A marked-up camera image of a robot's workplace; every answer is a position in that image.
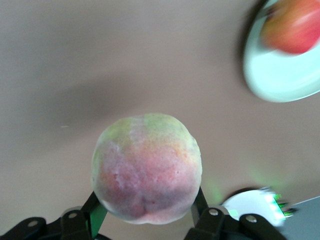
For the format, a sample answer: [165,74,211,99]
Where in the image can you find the brown table cloth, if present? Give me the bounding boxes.
[0,0,320,240]

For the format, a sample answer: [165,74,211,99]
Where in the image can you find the red pomegranate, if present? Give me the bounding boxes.
[261,0,320,55]

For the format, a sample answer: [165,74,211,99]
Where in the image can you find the green-pink peach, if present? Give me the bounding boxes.
[91,112,203,225]

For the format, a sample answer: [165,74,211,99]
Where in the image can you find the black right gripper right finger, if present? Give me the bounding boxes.
[191,186,288,240]

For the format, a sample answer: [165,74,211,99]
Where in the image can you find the pale green round plate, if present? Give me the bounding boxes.
[243,0,320,103]

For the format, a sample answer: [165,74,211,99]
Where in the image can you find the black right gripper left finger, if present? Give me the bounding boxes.
[0,191,109,240]

